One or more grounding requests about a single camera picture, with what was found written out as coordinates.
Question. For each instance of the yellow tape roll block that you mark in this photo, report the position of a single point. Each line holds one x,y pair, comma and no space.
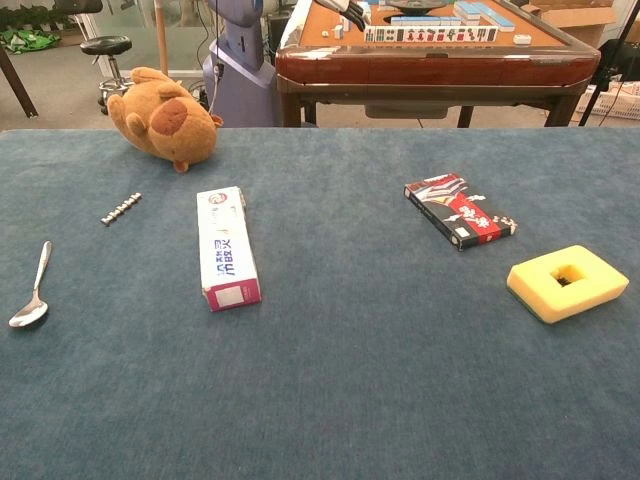
535,280

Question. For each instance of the black background robot hand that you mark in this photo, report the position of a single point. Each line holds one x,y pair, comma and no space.
350,11

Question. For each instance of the white toothpaste box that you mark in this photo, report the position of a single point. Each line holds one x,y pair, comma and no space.
225,250

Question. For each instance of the blue felt table cover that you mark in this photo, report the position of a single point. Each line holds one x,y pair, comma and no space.
350,375

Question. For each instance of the black red card box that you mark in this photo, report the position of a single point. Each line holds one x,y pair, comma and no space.
460,210

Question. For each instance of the blue background robot body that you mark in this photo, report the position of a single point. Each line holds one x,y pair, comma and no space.
245,75

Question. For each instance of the brown capybara plush toy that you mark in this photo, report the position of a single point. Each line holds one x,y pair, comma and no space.
170,125

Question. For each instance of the brown mahjong table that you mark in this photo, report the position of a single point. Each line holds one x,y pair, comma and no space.
430,65

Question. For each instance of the wooden pole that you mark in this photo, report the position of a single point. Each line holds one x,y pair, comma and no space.
161,35

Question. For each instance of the single white mahjong tile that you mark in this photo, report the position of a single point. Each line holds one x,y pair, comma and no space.
522,40

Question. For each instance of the black round stool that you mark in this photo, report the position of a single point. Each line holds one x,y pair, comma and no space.
106,45

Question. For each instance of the metal spoon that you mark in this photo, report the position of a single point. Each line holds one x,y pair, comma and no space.
29,314

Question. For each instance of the black tripod stand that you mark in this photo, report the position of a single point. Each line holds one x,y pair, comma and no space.
589,105

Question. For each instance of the white plastic crate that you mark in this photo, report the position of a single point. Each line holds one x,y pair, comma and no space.
620,105

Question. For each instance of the black table leg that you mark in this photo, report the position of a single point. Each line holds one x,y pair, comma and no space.
20,90

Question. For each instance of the green bag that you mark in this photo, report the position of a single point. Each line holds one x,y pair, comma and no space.
25,39

